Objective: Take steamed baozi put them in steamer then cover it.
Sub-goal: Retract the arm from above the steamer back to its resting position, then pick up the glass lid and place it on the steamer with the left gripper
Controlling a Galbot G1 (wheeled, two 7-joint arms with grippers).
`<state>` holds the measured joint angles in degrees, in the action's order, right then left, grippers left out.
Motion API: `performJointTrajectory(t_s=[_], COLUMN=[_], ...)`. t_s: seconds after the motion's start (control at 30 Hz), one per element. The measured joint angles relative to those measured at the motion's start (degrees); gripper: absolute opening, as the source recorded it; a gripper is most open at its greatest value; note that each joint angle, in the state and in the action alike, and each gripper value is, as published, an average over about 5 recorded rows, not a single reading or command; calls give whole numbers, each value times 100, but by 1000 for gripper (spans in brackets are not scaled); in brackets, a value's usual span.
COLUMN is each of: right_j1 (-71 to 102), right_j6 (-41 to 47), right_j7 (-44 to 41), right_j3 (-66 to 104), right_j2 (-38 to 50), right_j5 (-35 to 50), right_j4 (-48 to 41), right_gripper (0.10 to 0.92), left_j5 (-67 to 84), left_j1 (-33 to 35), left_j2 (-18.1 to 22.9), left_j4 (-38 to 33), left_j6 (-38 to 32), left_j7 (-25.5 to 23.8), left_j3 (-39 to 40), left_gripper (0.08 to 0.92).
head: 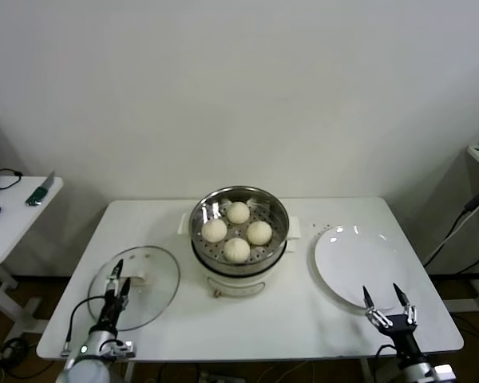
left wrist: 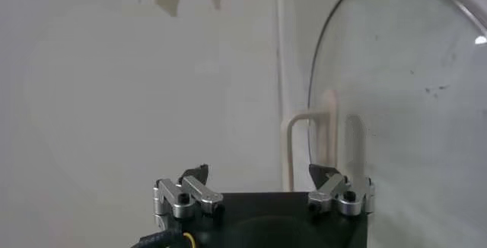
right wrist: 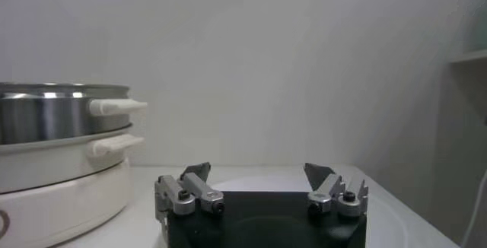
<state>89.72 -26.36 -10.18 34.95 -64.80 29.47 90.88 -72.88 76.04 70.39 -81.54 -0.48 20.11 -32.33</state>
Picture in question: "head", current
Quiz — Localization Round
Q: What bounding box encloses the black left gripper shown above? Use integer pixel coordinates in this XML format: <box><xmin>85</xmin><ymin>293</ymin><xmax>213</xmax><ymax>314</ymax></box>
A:
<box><xmin>97</xmin><ymin>259</ymin><xmax>133</xmax><ymax>333</ymax></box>

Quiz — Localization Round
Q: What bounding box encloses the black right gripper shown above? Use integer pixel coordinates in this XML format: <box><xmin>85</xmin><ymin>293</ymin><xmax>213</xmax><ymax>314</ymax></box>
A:
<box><xmin>361</xmin><ymin>282</ymin><xmax>425</xmax><ymax>360</ymax></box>

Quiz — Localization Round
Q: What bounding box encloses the glass lid with beige handle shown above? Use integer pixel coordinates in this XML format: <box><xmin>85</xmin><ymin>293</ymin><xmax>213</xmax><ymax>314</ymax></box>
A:
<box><xmin>86</xmin><ymin>245</ymin><xmax>181</xmax><ymax>332</ymax></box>

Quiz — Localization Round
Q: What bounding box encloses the white steamed baozi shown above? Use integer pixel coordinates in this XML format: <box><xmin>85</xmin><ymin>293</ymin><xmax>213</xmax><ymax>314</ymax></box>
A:
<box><xmin>201</xmin><ymin>219</ymin><xmax>228</xmax><ymax>243</ymax></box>
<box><xmin>223</xmin><ymin>238</ymin><xmax>251</xmax><ymax>264</ymax></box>
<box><xmin>227</xmin><ymin>201</ymin><xmax>251</xmax><ymax>224</ymax></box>
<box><xmin>246</xmin><ymin>220</ymin><xmax>273</xmax><ymax>246</ymax></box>

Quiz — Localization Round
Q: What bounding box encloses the perforated steel steamer basket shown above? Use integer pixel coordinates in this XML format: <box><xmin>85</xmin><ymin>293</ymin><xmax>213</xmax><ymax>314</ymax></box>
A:
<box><xmin>178</xmin><ymin>185</ymin><xmax>303</xmax><ymax>276</ymax></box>

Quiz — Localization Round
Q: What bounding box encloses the large white plate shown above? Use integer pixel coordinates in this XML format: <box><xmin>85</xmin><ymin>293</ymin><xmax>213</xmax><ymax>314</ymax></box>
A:
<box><xmin>313</xmin><ymin>225</ymin><xmax>414</xmax><ymax>312</ymax></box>

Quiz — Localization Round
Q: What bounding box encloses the small white side table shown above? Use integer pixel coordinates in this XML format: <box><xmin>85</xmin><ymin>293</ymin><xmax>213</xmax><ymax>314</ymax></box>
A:
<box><xmin>0</xmin><ymin>175</ymin><xmax>65</xmax><ymax>334</ymax></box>

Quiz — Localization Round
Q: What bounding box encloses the floor power strip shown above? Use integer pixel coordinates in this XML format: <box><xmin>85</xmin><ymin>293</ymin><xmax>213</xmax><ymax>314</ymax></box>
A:
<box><xmin>0</xmin><ymin>338</ymin><xmax>30</xmax><ymax>365</ymax></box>

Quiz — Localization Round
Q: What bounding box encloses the dark power adapter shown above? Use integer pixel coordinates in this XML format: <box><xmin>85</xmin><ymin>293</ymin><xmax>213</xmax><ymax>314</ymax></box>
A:
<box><xmin>465</xmin><ymin>187</ymin><xmax>479</xmax><ymax>215</ymax></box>

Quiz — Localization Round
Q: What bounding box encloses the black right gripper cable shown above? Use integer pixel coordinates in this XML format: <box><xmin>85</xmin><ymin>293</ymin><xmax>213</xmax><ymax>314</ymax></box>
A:
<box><xmin>374</xmin><ymin>342</ymin><xmax>400</xmax><ymax>366</ymax></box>

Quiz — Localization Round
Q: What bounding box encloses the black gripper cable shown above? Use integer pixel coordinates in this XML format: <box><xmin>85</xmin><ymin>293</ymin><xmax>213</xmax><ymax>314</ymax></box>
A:
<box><xmin>374</xmin><ymin>342</ymin><xmax>400</xmax><ymax>366</ymax></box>
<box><xmin>61</xmin><ymin>294</ymin><xmax>107</xmax><ymax>357</ymax></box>

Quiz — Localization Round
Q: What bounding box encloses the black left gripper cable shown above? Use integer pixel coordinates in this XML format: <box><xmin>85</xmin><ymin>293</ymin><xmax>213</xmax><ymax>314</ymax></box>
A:
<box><xmin>61</xmin><ymin>294</ymin><xmax>107</xmax><ymax>357</ymax></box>

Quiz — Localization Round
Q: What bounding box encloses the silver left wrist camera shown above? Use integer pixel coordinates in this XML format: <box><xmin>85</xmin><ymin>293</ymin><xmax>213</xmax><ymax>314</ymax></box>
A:
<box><xmin>103</xmin><ymin>338</ymin><xmax>137</xmax><ymax>359</ymax></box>

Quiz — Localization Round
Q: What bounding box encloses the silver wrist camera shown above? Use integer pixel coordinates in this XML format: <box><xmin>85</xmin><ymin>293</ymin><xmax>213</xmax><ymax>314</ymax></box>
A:
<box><xmin>103</xmin><ymin>338</ymin><xmax>137</xmax><ymax>359</ymax></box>
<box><xmin>426</xmin><ymin>363</ymin><xmax>456</xmax><ymax>383</ymax></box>

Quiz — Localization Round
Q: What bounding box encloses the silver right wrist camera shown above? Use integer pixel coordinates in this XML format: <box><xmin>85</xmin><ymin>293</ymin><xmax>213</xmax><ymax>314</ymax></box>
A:
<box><xmin>426</xmin><ymin>363</ymin><xmax>456</xmax><ymax>383</ymax></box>

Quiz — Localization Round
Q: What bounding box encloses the white power cable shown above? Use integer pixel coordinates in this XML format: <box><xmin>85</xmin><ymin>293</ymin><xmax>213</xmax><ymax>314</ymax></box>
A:
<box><xmin>422</xmin><ymin>211</ymin><xmax>470</xmax><ymax>267</ymax></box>

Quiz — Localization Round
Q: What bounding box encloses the green handled knife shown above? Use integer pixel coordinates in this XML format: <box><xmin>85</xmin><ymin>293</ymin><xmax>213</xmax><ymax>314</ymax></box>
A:
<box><xmin>25</xmin><ymin>170</ymin><xmax>56</xmax><ymax>207</ymax></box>

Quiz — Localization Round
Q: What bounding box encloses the thin black looped cable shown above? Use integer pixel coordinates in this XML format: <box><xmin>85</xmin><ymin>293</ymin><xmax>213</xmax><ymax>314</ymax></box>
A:
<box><xmin>0</xmin><ymin>167</ymin><xmax>24</xmax><ymax>191</ymax></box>

